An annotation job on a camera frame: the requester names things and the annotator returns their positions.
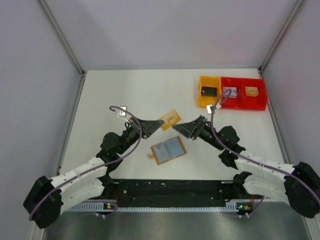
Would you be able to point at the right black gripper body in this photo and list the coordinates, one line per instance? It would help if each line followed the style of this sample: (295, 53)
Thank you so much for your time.
(206, 136)

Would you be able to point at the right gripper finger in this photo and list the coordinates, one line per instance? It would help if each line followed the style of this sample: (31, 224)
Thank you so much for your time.
(195, 123)
(188, 130)

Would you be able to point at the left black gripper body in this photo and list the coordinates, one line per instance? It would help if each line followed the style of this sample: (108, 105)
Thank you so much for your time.
(130, 137)

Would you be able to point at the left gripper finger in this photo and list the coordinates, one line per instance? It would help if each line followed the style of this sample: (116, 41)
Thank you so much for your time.
(146, 124)
(149, 130)

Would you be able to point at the yellow leather card holder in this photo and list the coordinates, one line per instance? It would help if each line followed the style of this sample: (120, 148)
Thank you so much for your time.
(175, 148)

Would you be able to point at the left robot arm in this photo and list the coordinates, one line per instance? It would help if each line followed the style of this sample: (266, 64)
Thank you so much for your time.
(50, 197)

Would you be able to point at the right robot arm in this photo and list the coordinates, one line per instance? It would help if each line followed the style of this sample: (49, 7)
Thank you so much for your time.
(264, 177)

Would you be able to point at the black card in bin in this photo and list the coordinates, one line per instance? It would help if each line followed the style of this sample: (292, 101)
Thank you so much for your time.
(208, 91)

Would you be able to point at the gold card in bin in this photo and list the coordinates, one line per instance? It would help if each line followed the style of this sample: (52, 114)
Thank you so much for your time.
(251, 91)

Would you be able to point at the middle red plastic bin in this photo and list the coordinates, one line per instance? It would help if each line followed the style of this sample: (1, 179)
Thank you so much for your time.
(233, 103)

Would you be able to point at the red plastic bin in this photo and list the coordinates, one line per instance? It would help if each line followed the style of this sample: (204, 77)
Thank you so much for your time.
(258, 103)
(233, 103)

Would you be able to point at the yellow plastic bin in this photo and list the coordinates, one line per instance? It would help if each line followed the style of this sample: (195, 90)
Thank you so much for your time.
(213, 81)

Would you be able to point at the right red plastic bin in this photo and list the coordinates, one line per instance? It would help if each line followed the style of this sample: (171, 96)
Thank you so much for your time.
(258, 103)

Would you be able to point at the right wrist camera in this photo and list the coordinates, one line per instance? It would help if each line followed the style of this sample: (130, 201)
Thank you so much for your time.
(212, 108)

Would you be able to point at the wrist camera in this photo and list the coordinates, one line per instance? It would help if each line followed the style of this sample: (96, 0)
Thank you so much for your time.
(121, 112)
(212, 108)

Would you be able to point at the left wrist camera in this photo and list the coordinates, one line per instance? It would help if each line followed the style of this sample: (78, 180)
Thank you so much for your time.
(121, 112)

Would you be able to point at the aluminium frame rail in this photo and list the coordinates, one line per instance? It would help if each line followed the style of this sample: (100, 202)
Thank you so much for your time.
(291, 185)

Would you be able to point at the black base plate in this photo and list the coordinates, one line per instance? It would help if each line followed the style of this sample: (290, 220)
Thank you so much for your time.
(161, 193)

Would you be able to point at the grey slotted cable duct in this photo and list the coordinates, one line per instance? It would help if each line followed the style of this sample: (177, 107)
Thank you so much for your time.
(231, 207)

